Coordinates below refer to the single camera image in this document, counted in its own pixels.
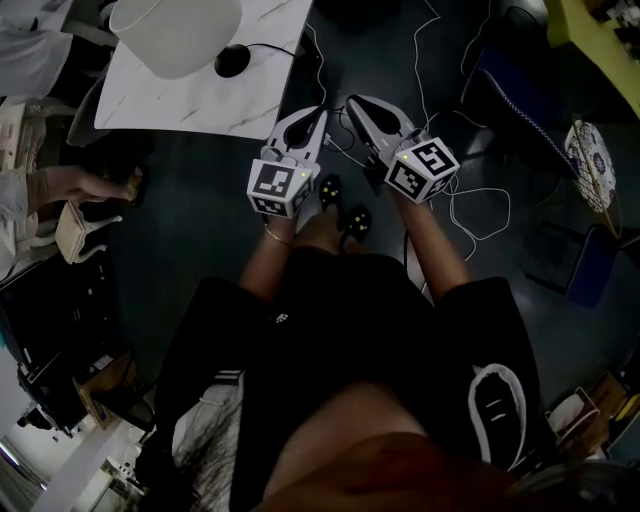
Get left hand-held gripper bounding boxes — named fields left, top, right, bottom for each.
left=246, top=105, right=330, bottom=222

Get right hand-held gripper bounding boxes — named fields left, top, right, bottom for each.
left=344, top=94, right=461, bottom=206

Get white shade lamp black base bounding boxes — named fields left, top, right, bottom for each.
left=108, top=0, right=252, bottom=81

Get person's right forearm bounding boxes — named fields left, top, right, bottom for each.
left=393, top=191, right=474, bottom=303

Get person's left forearm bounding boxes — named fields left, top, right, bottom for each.
left=239, top=211, right=302, bottom=304

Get black shoe with yellow dots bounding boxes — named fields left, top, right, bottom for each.
left=340, top=203, right=373, bottom=246
left=318, top=173, right=345, bottom=213

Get person's bare leg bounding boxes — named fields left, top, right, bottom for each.
left=293, top=203, right=366, bottom=257

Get dark blue chair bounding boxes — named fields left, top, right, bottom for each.
left=458, top=43, right=584, bottom=179

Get person's black clothing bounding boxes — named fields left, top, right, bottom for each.
left=149, top=245, right=546, bottom=512

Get yellow-green table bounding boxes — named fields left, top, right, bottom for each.
left=543, top=0, right=640, bottom=119

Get white ornate stool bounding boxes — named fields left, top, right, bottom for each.
left=53, top=198, right=124, bottom=266

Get black white shoe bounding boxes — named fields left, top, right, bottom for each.
left=468, top=362, right=529, bottom=472

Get black equipment case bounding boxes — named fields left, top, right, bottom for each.
left=0, top=248, right=136, bottom=434

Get black lamp cable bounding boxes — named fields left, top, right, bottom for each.
left=246, top=42, right=303, bottom=58

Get thin gold bracelet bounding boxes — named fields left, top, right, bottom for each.
left=264, top=224, right=294, bottom=248

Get white cable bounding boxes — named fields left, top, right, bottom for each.
left=302, top=0, right=512, bottom=296

